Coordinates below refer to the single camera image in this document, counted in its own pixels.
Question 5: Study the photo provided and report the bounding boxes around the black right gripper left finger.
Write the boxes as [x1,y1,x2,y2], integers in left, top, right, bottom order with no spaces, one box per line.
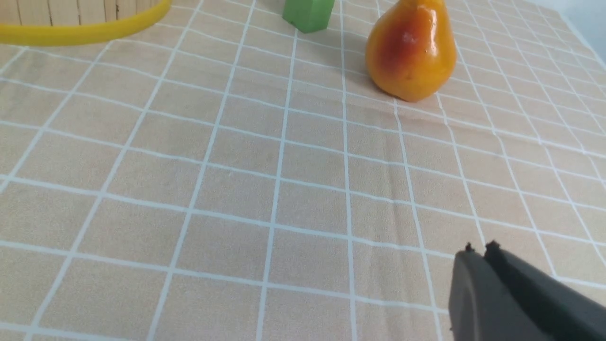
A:
[448,243,553,341]

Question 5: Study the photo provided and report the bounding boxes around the green cube block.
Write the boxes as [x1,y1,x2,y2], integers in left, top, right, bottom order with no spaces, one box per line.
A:
[282,0,335,33]

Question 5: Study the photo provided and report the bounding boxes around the beige checkered tablecloth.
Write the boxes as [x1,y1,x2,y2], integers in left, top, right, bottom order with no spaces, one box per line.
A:
[0,0,605,341]

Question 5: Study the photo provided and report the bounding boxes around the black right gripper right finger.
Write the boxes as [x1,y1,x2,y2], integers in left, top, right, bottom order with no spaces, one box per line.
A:
[483,241,606,341]

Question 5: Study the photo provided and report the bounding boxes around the bamboo steamer tray yellow rim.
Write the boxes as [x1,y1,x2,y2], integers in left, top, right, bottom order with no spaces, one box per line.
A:
[0,0,172,46]

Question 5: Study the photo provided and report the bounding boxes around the orange toy pear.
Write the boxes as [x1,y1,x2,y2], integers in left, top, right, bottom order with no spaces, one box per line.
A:
[365,0,457,103]

